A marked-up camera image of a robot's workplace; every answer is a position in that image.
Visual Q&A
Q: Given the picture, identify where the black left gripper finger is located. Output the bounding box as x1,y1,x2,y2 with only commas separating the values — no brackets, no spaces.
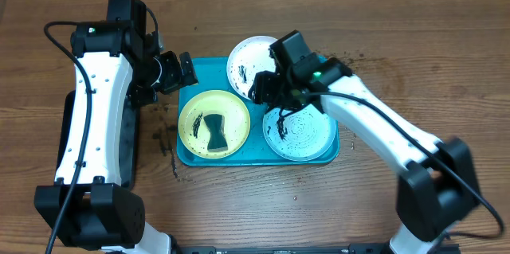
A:
179,52,198,87
161,51,182,95

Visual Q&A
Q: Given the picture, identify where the white plate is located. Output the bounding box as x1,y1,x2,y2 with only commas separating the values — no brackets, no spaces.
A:
226,36,277,100

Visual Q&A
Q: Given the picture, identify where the dark green sponge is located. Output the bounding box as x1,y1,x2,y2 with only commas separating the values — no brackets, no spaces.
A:
204,114,228,152

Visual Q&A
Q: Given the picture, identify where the yellow-green plate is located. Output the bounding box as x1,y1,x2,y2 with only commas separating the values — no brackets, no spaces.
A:
178,90,250,159

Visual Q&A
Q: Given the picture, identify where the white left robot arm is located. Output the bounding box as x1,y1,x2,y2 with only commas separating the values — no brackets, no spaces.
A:
34,0,198,253

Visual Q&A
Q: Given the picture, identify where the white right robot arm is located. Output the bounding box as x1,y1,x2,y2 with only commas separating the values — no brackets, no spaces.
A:
248,30,505,253

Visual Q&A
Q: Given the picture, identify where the black water tray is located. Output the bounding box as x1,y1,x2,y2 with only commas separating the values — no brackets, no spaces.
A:
56,91,139,190

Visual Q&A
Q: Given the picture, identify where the blue plastic tray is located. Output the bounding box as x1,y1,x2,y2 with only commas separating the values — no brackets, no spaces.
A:
176,54,341,167

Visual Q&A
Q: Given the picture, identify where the light blue plate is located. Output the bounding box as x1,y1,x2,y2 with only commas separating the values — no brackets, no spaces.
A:
262,105,340,164

